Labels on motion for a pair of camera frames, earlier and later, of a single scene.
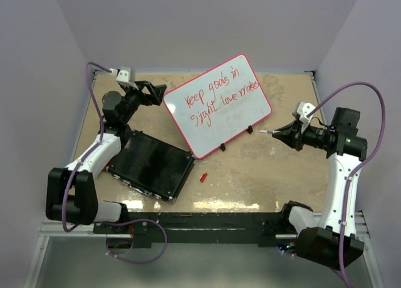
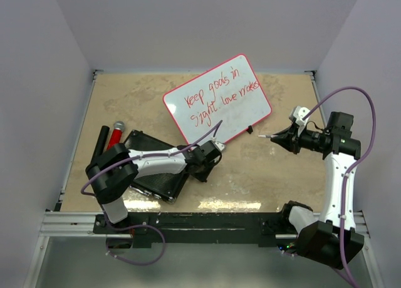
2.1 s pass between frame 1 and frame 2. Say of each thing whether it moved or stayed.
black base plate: stayed
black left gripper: moved
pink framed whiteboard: stayed
